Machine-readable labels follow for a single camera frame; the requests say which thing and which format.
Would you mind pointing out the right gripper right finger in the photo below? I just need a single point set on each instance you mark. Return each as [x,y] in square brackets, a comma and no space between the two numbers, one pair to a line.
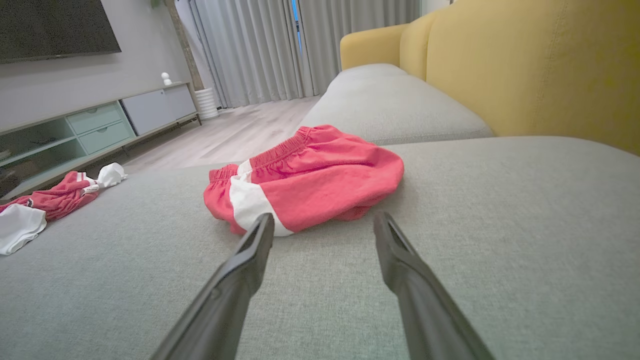
[425,305]

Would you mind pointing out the green plant leaves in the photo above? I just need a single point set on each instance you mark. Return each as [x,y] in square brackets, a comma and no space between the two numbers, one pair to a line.
[156,3]

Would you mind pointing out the grey pleated curtain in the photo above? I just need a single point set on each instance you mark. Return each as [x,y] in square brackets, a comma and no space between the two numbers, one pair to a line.
[250,50]
[350,30]

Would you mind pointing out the grey sofa seat cushion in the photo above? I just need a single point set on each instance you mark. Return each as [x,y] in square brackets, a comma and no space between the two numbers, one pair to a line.
[390,105]

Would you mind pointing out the small white figurine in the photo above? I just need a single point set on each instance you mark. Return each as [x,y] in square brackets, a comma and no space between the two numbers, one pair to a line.
[166,79]

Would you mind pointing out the red white basketball jersey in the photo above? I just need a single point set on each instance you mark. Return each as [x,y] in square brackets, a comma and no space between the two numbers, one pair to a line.
[60,197]

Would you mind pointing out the white ribbed cylinder appliance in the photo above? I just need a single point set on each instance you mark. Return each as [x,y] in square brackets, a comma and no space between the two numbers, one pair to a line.
[207,104]

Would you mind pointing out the yellow sofa backrest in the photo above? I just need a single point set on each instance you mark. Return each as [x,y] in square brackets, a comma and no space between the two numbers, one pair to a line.
[525,65]

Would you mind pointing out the brown wooden post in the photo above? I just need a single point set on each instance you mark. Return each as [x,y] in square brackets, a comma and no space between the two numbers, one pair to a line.
[185,45]

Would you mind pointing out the grey low television cabinet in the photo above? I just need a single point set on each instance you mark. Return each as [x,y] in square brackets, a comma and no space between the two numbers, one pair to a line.
[150,107]

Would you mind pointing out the grey and yellow sofa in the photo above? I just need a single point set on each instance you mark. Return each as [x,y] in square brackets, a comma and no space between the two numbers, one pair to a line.
[500,225]

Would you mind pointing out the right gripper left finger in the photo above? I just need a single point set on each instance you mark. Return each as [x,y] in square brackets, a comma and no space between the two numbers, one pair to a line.
[225,300]

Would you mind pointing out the black flat television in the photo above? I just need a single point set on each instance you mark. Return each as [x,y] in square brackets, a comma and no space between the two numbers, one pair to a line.
[50,25]

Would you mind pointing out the red white basketball shorts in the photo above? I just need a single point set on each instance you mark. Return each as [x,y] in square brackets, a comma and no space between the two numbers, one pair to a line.
[325,180]

